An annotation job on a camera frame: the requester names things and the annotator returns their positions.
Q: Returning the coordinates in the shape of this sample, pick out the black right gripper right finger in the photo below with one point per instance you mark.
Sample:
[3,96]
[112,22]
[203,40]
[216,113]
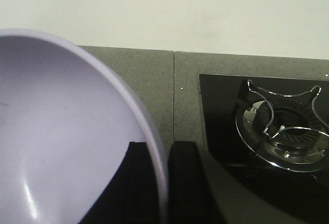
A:
[201,191]

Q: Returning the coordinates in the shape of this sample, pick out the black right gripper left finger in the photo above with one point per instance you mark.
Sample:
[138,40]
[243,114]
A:
[131,196]

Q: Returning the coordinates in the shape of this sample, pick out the purple plastic bowl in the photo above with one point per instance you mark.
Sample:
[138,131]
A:
[67,124]

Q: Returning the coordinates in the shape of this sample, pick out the chrome burner pan support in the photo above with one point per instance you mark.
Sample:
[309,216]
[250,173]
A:
[283,130]

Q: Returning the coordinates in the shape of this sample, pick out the black glass gas hob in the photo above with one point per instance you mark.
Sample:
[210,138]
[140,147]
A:
[297,197]

